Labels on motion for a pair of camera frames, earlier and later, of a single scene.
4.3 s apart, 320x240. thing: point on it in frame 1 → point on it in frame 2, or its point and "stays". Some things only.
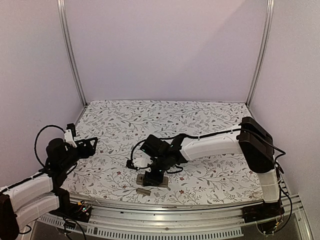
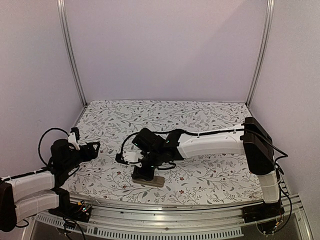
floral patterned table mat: x=117 y=126 stays
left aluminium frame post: x=62 y=19 stays
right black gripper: x=153 y=179 → x=148 y=174
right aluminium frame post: x=269 y=16 stays
